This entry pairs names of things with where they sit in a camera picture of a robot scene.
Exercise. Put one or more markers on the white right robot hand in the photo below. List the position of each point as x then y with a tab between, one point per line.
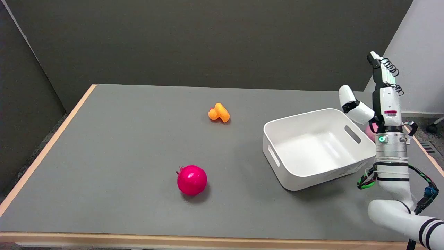
390	104

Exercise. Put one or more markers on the yellow orange toy duck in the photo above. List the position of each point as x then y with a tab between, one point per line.
220	112

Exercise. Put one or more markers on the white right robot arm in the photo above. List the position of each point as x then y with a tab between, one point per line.
392	152

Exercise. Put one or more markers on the pink toy peach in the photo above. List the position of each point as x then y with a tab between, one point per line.
370	132

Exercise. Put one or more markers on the black chair base wheel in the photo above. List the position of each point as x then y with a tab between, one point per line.
432	127

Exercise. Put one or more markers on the floor vent grille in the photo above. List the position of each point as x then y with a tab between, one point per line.
430	148

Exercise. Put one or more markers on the white plastic storage bin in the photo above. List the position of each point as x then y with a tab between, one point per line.
312	152

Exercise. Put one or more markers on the magenta toy pomegranate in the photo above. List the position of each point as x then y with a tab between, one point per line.
191	180

